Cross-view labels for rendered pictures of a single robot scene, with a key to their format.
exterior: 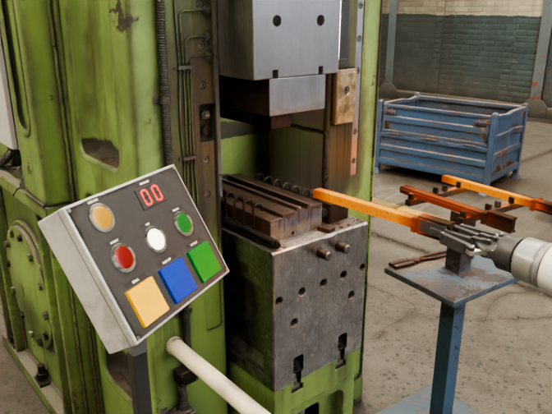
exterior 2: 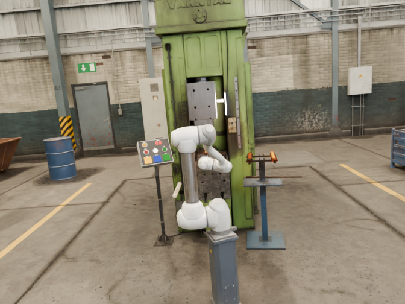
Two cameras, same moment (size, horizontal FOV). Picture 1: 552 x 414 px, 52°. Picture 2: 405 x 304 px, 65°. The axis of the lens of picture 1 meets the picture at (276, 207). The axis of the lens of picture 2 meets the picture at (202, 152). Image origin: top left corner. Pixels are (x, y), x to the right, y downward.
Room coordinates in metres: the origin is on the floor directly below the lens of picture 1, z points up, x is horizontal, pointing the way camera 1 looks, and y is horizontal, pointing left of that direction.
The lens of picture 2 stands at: (-1.01, -2.44, 1.69)
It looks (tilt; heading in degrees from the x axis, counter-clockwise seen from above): 11 degrees down; 44
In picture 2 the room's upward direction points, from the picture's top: 5 degrees counter-clockwise
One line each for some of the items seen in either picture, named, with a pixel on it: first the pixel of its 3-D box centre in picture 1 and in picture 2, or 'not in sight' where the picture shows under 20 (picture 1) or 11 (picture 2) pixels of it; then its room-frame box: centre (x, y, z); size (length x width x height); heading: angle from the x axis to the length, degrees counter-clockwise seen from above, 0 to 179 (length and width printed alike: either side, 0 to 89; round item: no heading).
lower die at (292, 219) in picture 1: (252, 203); (207, 152); (1.68, 0.07, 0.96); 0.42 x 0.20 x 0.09; 40
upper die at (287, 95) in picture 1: (250, 86); (204, 122); (1.68, 0.07, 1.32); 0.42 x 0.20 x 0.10; 40
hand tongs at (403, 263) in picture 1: (457, 250); (273, 177); (1.92, -0.67, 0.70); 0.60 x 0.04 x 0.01; 118
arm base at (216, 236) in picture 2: not in sight; (223, 230); (0.70, -0.95, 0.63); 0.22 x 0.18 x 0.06; 152
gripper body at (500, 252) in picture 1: (499, 249); not in sight; (1.08, -0.46, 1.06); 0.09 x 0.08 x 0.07; 40
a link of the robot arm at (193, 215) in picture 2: not in sight; (187, 179); (0.52, -0.80, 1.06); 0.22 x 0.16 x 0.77; 140
